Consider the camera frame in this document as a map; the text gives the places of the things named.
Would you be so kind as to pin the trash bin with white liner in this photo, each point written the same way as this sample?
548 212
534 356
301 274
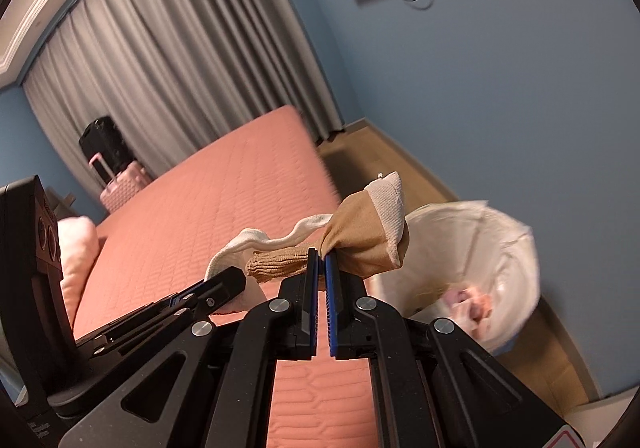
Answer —
500 248

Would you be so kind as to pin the tan and white sock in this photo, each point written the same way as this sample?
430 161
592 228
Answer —
365 233

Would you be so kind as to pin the pink crumpled cloth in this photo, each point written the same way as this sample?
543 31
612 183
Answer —
470 305

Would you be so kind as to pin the pink suitcase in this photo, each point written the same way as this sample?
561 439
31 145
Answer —
122 188

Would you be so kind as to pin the pink quilted bed mattress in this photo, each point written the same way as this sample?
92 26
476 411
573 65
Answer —
225 188

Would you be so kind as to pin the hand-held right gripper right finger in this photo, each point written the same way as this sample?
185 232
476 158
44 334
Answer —
331 313

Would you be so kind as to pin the pink pillow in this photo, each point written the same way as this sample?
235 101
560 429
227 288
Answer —
80 258

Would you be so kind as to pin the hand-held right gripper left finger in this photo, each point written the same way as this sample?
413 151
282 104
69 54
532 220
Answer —
314 308

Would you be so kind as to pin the black suitcase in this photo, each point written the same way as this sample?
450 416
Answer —
102 141

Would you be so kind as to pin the grey pleated curtain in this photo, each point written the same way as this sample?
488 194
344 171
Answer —
190 53

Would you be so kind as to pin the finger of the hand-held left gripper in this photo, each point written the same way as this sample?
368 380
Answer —
184 298
222 290

